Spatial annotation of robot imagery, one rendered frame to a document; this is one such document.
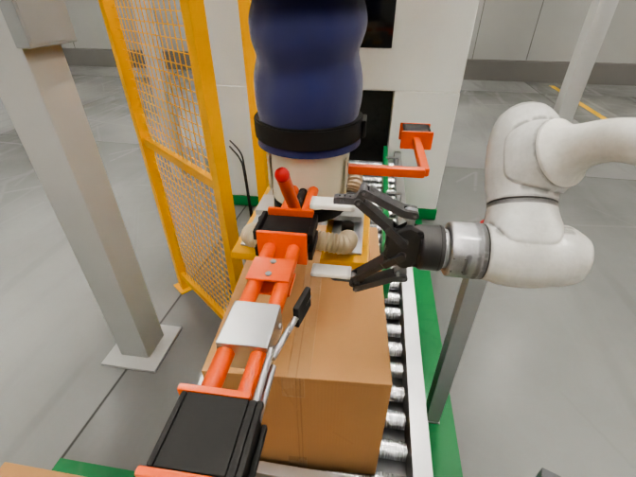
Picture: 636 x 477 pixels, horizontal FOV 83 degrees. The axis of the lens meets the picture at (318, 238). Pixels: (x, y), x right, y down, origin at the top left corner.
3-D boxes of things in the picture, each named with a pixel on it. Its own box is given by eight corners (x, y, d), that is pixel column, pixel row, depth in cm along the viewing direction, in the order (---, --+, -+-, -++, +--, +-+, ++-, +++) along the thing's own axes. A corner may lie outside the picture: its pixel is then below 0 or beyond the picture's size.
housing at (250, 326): (236, 323, 49) (232, 298, 47) (285, 327, 48) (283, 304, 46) (218, 366, 44) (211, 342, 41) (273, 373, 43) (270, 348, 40)
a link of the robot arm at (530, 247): (468, 285, 62) (470, 210, 64) (564, 293, 61) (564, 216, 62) (491, 283, 52) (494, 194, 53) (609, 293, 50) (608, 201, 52)
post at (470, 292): (422, 408, 169) (475, 227, 113) (437, 410, 168) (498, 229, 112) (424, 422, 164) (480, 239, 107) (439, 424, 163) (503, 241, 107)
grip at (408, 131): (397, 138, 109) (400, 122, 106) (427, 140, 108) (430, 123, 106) (399, 149, 102) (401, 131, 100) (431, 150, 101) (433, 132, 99)
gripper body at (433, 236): (451, 239, 53) (388, 235, 54) (441, 283, 58) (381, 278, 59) (444, 214, 59) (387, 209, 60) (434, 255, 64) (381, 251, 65)
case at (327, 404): (270, 305, 148) (261, 221, 126) (368, 310, 145) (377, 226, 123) (227, 462, 99) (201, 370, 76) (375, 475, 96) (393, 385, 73)
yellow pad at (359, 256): (335, 192, 103) (335, 176, 100) (370, 194, 102) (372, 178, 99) (319, 267, 75) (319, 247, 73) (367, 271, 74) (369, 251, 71)
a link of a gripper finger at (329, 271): (351, 266, 65) (351, 269, 65) (312, 262, 66) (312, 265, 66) (350, 276, 62) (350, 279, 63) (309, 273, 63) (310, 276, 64)
